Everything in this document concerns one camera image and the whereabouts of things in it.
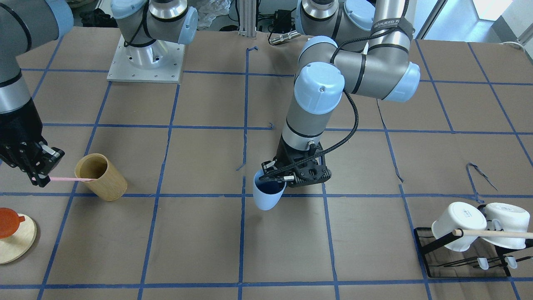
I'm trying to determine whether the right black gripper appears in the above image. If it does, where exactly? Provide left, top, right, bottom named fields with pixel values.
left=0, top=106, right=65, bottom=187

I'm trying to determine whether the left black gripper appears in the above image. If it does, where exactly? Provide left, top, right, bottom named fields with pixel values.
left=257, top=139, right=332, bottom=188

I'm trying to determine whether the pink chopstick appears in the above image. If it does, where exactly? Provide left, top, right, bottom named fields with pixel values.
left=49, top=176, right=96, bottom=182

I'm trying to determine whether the blue plastic cup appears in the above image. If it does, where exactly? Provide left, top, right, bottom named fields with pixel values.
left=253, top=170, right=287, bottom=211

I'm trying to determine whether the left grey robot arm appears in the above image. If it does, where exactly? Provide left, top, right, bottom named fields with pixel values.
left=259, top=0, right=421, bottom=187

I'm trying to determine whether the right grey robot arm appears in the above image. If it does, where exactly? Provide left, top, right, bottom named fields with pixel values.
left=0, top=0, right=74, bottom=187

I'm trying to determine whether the bamboo cylinder holder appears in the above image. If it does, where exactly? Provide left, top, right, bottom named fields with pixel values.
left=75, top=153, right=128, bottom=202

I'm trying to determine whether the orange silicone funnel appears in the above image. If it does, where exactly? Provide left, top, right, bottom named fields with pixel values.
left=0, top=207, right=25, bottom=239

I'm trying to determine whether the round wooden stand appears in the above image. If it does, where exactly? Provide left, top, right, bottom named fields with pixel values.
left=0, top=213, right=37, bottom=264

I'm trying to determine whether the white mug inner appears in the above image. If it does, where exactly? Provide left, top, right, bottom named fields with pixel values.
left=431, top=202, right=487, bottom=239

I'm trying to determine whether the white mug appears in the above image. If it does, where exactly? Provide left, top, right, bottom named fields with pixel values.
left=482, top=202, right=531, bottom=250
left=431, top=202, right=487, bottom=239

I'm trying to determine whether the white mug outer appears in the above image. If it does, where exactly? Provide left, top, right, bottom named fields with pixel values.
left=482, top=202, right=531, bottom=250

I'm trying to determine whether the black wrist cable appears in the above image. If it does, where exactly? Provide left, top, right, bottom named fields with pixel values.
left=266, top=0, right=413, bottom=180

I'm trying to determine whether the aluminium frame post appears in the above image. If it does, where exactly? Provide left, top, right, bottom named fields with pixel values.
left=236, top=0, right=257, bottom=39

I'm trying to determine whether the black wire mug rack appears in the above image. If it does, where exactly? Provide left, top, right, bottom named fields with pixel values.
left=413, top=227, right=532, bottom=279

